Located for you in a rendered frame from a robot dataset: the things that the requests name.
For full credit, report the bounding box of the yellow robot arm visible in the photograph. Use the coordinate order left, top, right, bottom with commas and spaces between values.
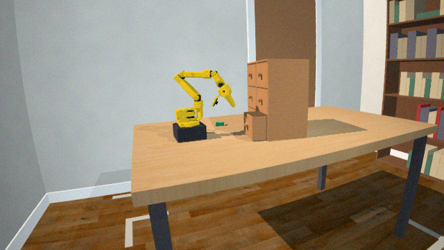
174, 69, 225, 128

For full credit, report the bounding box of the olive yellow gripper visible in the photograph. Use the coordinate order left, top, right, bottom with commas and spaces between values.
212, 84, 235, 108

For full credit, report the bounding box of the brown wooden chest of drawers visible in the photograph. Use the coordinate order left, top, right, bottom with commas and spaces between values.
248, 59, 309, 142

